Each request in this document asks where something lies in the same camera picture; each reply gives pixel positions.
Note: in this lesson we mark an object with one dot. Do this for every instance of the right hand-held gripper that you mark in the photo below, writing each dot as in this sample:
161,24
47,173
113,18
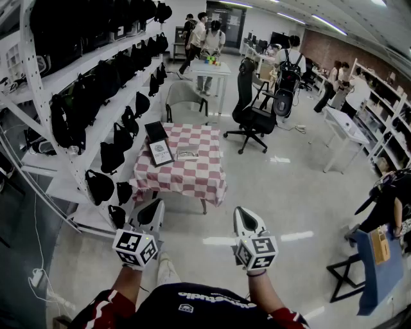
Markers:
257,250

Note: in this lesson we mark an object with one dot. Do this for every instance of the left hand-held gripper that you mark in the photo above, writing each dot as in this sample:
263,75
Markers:
135,245

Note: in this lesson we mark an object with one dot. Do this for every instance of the thin-framed eyeglasses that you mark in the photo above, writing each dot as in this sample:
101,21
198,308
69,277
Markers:
186,155

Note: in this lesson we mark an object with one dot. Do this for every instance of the grey glasses case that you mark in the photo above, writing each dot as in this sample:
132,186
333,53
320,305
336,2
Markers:
190,147

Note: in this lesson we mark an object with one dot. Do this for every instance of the person's right forearm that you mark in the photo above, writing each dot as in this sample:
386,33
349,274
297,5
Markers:
261,289

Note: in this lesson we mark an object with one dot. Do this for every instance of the person's left forearm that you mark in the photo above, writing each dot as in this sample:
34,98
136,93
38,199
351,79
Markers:
126,282

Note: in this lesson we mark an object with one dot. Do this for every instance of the dark wrist band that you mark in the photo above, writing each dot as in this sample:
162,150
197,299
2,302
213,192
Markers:
257,273

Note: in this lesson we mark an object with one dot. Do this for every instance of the person's legs and shoes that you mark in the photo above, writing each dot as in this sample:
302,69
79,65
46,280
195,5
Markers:
167,270

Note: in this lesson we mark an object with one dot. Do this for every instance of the small wooden-legged table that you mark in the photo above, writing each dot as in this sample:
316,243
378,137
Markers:
204,208

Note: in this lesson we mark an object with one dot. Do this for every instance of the person's black and red shirt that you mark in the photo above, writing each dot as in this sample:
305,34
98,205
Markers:
199,315

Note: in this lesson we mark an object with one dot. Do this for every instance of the pink and white checkered tablecloth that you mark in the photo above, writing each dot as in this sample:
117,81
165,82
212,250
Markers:
192,175

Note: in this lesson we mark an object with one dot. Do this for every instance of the white power strip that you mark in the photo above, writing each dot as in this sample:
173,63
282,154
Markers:
300,128
61,299

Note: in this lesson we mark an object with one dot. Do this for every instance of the white power adapter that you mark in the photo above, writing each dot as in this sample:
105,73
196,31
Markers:
37,278

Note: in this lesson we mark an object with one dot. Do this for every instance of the wooden box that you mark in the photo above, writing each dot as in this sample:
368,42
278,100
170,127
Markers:
380,245

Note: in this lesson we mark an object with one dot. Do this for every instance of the blue table cover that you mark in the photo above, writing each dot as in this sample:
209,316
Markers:
379,282

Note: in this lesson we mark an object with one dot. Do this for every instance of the black office chair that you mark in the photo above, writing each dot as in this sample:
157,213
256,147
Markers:
253,119

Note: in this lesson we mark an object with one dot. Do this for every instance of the black oval hanging pack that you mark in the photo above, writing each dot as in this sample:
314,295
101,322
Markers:
284,103

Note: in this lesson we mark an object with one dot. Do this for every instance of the white side table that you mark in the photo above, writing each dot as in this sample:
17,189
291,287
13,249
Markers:
340,120

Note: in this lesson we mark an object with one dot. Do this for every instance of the grey armchair with black legs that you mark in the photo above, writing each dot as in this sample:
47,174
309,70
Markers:
183,96

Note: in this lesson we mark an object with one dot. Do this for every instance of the row of black bags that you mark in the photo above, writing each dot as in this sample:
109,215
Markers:
80,96

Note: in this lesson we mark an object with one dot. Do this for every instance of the white metal shelving rack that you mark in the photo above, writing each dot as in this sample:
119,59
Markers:
57,80

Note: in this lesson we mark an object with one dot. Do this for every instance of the white storage shelving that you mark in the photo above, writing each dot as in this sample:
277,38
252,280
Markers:
385,106

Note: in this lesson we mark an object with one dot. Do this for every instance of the pile of coloured cups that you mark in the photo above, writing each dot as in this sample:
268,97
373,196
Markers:
212,60

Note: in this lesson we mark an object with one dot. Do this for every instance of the dark double door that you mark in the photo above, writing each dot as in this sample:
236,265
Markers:
228,19

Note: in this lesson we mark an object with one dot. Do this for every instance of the long ceiling light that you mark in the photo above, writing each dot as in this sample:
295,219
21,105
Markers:
329,25
290,18

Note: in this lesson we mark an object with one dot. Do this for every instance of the black crossed table frame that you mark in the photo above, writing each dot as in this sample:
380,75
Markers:
346,278

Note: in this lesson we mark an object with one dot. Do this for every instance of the black frame with white print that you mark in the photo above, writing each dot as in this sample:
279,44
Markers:
160,153

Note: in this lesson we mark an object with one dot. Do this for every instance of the black picture frame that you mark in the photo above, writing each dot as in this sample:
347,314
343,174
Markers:
155,130

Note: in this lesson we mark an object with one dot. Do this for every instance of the black wall monitor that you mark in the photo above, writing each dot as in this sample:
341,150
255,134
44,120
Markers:
280,38

